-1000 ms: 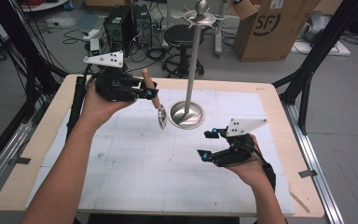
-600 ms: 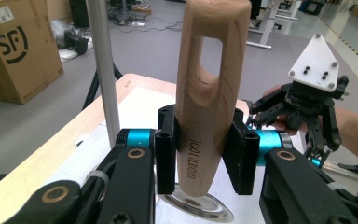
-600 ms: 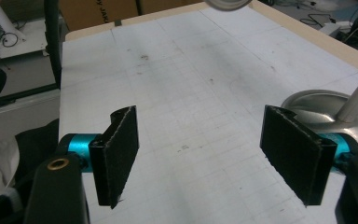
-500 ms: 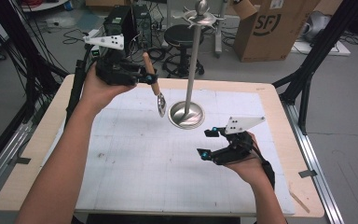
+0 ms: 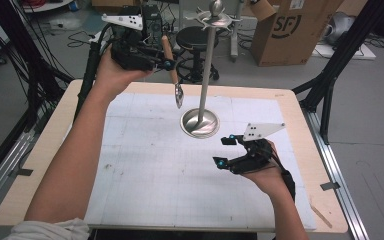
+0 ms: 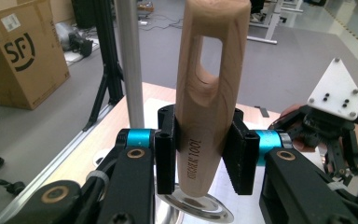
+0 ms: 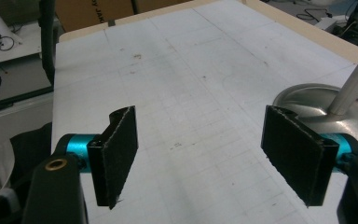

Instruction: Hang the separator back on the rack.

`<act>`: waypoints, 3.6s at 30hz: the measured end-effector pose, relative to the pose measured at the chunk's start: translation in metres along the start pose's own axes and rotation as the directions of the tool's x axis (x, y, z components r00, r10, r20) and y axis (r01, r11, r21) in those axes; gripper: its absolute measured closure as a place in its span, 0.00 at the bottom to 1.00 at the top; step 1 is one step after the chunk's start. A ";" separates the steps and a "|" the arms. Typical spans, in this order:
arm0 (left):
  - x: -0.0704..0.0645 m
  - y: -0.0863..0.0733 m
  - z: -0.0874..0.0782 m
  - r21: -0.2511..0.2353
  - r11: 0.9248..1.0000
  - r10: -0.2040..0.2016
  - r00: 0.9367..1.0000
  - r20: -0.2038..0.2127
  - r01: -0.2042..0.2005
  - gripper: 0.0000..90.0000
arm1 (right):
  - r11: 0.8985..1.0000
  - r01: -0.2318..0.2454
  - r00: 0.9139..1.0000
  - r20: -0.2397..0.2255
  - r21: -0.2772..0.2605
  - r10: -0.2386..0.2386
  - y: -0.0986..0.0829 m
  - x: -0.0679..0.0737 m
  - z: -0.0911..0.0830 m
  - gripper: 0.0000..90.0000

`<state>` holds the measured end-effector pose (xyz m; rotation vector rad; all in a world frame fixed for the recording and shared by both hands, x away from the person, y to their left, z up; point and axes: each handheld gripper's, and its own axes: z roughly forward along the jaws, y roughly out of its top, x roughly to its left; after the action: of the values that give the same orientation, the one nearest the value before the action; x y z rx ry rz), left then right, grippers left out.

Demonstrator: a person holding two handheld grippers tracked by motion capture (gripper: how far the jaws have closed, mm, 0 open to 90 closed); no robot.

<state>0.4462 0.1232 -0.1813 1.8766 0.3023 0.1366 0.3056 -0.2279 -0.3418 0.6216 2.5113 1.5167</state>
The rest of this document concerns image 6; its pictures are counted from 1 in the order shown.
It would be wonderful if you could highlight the thin floor cable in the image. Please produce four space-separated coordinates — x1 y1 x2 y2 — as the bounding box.
139 13 185 32

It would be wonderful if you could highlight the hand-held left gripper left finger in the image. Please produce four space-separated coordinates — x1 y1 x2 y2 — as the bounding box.
154 105 178 195

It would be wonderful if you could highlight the plain cardboard box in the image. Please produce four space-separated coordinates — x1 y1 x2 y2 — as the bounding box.
48 0 76 24

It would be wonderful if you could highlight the large printed cardboard box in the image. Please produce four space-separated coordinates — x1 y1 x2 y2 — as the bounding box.
0 0 71 110

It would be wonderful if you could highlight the white desk frame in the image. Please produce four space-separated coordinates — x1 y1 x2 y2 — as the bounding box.
246 0 304 45

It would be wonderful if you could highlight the metal stand with round base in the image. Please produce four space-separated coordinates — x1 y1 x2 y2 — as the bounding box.
115 0 145 130

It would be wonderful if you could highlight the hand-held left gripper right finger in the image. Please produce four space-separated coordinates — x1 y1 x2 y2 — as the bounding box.
222 107 261 196

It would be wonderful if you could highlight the black tape piece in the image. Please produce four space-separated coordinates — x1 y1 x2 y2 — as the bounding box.
255 105 270 119

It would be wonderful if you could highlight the black bag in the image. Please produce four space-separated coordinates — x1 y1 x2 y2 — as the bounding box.
67 31 94 59

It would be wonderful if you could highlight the metal ladle with wooden handle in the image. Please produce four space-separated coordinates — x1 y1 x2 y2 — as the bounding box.
157 0 252 224

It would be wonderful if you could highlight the black tripod stand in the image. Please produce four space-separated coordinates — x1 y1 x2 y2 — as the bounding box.
82 0 125 133

